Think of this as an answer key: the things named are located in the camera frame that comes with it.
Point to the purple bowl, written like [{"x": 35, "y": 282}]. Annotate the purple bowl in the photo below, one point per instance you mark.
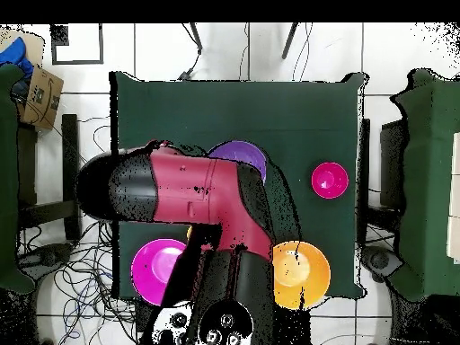
[{"x": 244, "y": 154}]

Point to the small red bowl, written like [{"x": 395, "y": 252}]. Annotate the small red bowl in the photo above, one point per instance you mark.
[{"x": 330, "y": 180}]

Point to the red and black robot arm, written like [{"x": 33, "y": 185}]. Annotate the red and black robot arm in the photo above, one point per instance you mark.
[{"x": 187, "y": 190}]

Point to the dark green tablecloth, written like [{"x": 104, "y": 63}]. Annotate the dark green tablecloth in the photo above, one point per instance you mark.
[{"x": 251, "y": 107}]

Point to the large pink bowl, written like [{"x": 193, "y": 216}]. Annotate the large pink bowl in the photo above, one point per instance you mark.
[{"x": 151, "y": 269}]

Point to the large yellow bowl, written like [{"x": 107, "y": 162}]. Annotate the large yellow bowl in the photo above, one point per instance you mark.
[{"x": 309, "y": 273}]

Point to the black wooden stand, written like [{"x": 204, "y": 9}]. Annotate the black wooden stand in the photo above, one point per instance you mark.
[
  {"x": 393, "y": 161},
  {"x": 70, "y": 143}
]

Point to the green cloth side table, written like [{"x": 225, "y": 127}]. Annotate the green cloth side table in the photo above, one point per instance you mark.
[
  {"x": 7, "y": 179},
  {"x": 431, "y": 143}
]

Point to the cardboard box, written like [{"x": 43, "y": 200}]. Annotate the cardboard box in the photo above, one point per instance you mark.
[{"x": 43, "y": 97}]

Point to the white box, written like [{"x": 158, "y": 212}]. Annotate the white box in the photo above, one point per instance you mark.
[{"x": 454, "y": 215}]

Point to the blue cloth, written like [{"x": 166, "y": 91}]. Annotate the blue cloth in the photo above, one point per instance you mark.
[{"x": 16, "y": 54}]

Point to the black camera tripod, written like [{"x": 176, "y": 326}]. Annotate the black camera tripod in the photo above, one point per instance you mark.
[{"x": 196, "y": 37}]

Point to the grey pedestal leg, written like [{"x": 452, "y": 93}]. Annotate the grey pedestal leg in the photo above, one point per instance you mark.
[
  {"x": 381, "y": 260},
  {"x": 46, "y": 256}
]

